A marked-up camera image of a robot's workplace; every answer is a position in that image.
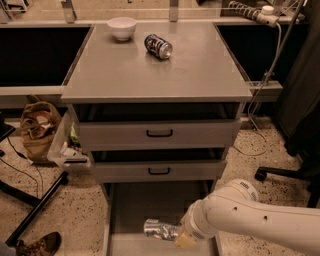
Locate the silver redbull can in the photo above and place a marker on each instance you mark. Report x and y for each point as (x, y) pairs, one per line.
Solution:
(157, 229)

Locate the white corrugated hose fixture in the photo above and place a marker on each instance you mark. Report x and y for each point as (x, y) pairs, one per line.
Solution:
(264, 16)

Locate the top grey drawer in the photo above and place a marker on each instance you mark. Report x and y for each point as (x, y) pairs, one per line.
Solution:
(146, 126)

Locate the brown cloth bag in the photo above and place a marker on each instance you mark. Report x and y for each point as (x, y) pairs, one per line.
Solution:
(39, 123)

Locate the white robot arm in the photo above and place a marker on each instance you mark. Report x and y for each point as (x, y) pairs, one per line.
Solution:
(234, 208)

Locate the bottom grey drawer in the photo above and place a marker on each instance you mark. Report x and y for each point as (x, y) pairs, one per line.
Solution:
(131, 204)

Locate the middle grey drawer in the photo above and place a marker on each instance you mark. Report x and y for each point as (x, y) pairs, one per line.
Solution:
(158, 165)

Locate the clear plastic bin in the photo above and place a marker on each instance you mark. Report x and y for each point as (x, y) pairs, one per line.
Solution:
(63, 152)

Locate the grey drawer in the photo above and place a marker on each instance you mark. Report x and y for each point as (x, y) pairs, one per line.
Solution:
(146, 126)
(131, 204)
(158, 165)

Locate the black office chair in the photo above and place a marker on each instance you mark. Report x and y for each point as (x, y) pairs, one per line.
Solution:
(297, 111)

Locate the grey drawer cabinet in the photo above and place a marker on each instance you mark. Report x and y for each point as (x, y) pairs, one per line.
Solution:
(199, 70)

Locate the black stand leg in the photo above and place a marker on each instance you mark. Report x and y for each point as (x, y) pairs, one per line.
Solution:
(35, 203)

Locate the brown shoe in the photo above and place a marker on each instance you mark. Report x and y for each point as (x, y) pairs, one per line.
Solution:
(48, 245)

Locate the blue pepsi can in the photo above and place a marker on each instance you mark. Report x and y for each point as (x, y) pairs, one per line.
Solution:
(158, 47)

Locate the white ceramic bowl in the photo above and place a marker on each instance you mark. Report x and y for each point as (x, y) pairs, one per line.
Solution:
(122, 28)

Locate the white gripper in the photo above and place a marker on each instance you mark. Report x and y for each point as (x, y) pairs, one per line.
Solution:
(192, 225)

